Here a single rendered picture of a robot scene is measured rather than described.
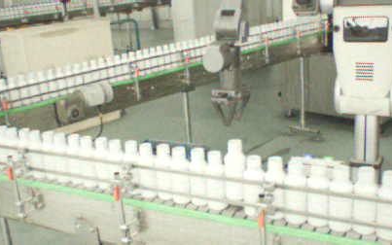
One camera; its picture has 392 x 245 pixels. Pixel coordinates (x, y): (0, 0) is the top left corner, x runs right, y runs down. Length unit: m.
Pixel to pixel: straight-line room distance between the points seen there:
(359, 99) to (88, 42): 4.32
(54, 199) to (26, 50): 3.76
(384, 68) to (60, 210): 1.19
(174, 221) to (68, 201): 0.42
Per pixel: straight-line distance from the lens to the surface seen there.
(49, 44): 5.53
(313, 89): 5.33
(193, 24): 7.40
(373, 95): 1.79
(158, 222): 1.52
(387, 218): 1.27
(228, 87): 1.28
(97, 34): 5.83
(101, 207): 1.64
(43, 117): 3.00
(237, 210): 1.42
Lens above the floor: 1.65
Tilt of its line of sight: 17 degrees down
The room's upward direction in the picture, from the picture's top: 5 degrees counter-clockwise
